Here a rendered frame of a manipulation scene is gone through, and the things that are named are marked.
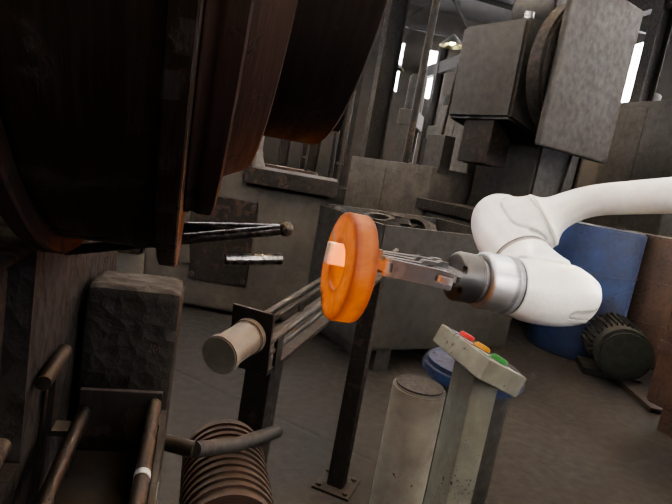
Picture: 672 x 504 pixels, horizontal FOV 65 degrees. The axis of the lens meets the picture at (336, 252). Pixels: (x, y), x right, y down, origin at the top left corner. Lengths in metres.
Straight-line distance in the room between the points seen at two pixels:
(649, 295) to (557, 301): 3.24
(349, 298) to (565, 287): 0.34
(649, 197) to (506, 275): 0.28
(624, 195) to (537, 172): 3.28
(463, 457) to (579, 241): 2.54
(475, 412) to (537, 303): 0.54
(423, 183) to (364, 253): 3.64
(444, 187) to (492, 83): 0.89
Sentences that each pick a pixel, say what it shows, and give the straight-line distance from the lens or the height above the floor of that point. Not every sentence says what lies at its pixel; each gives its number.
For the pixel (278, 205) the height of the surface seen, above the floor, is 0.70.
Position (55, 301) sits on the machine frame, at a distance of 0.51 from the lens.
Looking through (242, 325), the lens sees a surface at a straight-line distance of 0.84.
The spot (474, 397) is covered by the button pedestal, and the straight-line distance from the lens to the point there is 1.30.
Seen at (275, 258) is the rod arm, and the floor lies 0.87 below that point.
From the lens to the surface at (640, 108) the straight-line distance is 5.57.
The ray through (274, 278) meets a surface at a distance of 3.09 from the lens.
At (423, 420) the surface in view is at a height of 0.46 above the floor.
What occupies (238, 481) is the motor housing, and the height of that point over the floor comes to 0.53.
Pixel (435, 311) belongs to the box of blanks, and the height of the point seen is 0.32.
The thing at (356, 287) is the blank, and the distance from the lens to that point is 0.67.
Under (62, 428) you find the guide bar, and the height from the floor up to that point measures 0.70.
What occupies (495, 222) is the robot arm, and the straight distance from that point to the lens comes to 0.95.
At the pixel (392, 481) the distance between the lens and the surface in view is 1.28.
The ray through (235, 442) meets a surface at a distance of 0.78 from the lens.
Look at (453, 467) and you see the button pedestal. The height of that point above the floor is 0.32.
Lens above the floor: 0.96
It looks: 9 degrees down
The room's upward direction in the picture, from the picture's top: 10 degrees clockwise
